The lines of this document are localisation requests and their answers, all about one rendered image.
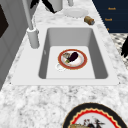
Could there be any dark purple eggplant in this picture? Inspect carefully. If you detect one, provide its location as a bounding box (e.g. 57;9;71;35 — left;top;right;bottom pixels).
64;51;81;64

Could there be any black rimmed patterned plate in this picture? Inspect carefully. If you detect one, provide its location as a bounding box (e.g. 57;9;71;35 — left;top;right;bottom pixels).
62;102;126;128

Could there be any small white upright thing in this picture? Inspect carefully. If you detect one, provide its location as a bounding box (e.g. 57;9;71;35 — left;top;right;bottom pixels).
67;0;75;7

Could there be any small brown round thing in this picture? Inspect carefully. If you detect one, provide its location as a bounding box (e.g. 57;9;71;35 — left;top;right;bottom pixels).
83;15;96;26

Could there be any white cylindrical container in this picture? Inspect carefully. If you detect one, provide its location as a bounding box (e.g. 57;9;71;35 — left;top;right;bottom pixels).
50;0;65;13

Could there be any plain white plate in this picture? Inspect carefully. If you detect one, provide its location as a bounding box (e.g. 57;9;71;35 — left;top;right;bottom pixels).
63;7;87;19

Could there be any white tap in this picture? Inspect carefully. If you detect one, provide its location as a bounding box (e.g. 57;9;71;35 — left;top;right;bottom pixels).
21;0;41;50

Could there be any grey sink with basin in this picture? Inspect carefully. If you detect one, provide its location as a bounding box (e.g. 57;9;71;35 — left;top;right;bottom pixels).
9;24;120;87

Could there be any red rimmed plate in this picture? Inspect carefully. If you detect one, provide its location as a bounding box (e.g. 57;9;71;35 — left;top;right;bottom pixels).
56;48;89;70

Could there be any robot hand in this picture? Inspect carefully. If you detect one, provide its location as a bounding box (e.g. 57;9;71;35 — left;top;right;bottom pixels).
120;41;128;59
29;0;58;15

